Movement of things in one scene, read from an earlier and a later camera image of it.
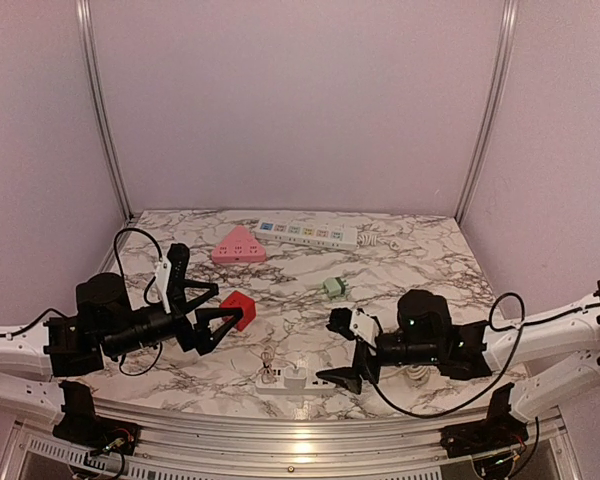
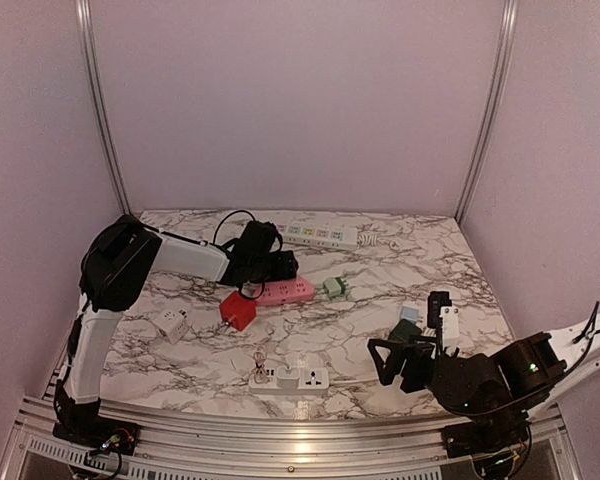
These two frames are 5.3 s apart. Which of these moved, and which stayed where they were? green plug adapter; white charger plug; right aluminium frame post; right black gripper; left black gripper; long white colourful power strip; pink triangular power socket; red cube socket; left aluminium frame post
Moved: pink triangular power socket; right black gripper; left black gripper; white charger plug
Stayed: left aluminium frame post; long white colourful power strip; green plug adapter; right aluminium frame post; red cube socket
